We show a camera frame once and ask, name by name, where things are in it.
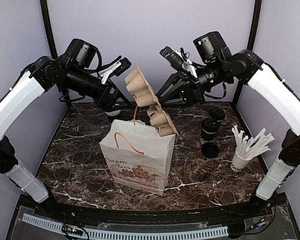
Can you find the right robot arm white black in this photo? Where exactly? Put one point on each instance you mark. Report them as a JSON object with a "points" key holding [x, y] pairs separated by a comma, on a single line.
{"points": [[220, 66]]}

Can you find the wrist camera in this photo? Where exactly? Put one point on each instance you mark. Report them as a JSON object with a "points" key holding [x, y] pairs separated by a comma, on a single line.
{"points": [[178, 60], [116, 68]]}

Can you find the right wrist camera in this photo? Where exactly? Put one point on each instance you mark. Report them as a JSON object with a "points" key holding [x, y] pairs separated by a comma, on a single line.
{"points": [[178, 60]]}

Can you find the left black frame post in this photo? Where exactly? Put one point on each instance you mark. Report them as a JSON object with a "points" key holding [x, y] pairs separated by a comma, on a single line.
{"points": [[48, 28]]}

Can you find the kraft paper bag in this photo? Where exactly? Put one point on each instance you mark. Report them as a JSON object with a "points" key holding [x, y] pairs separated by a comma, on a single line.
{"points": [[137, 156]]}

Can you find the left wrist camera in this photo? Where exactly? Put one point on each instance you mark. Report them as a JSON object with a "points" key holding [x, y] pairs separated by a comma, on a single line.
{"points": [[116, 68]]}

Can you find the stack of paper cups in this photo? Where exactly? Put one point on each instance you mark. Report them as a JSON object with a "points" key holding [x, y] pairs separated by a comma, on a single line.
{"points": [[114, 115]]}

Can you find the black front rail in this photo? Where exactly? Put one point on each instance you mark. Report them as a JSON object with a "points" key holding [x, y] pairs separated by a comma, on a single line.
{"points": [[229, 214]]}

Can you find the white cup holding straws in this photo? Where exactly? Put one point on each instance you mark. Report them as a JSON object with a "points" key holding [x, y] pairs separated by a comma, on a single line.
{"points": [[238, 163]]}

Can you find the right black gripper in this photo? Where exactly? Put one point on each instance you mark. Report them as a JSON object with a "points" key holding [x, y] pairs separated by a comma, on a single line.
{"points": [[191, 90]]}

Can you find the bundle of wrapped straws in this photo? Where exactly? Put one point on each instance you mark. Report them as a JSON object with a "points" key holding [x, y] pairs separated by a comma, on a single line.
{"points": [[247, 147]]}

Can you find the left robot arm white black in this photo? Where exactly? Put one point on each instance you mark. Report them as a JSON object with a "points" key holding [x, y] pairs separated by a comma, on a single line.
{"points": [[79, 69]]}

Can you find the black paper coffee cup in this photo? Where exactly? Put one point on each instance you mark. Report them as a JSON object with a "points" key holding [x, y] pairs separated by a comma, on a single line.
{"points": [[217, 114]]}

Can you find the black frame post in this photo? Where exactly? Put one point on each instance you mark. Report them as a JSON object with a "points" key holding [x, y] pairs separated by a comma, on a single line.
{"points": [[254, 24], [48, 28]]}

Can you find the right black frame post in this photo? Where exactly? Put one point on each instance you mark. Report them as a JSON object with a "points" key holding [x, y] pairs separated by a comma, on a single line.
{"points": [[254, 24]]}

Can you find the white cable duct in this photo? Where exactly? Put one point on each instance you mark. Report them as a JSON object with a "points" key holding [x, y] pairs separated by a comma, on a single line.
{"points": [[87, 233]]}

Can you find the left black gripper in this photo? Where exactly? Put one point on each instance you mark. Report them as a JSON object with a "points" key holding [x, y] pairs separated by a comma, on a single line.
{"points": [[107, 105]]}

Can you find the stack of black lids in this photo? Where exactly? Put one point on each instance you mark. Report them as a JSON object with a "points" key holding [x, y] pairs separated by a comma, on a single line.
{"points": [[210, 150]]}

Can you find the cardboard cup carrier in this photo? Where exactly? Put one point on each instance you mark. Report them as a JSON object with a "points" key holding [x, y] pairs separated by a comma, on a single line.
{"points": [[144, 96]]}

